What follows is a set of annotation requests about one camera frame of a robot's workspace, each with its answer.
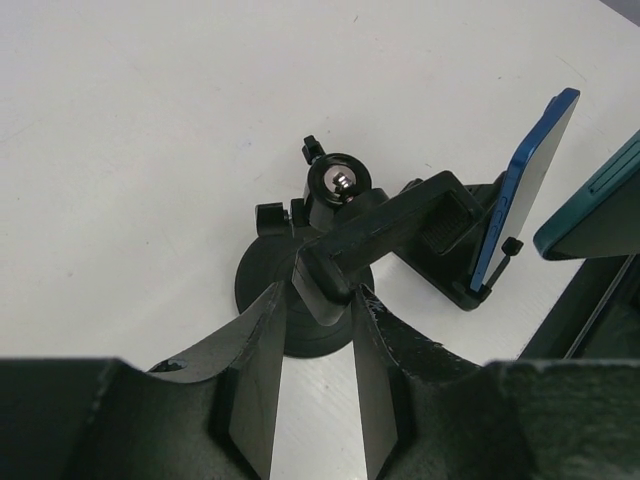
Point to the black round-base clamp stand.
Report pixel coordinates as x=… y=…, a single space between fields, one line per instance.
x=322 y=244

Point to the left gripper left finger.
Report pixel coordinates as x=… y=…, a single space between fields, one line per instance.
x=208 y=412

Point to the blue phone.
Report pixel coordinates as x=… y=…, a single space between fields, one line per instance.
x=522 y=181

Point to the black folding phone stand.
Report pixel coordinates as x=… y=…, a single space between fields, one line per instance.
x=450 y=270

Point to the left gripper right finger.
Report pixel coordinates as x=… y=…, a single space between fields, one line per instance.
x=427 y=413

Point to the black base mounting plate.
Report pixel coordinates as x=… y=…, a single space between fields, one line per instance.
x=590 y=287

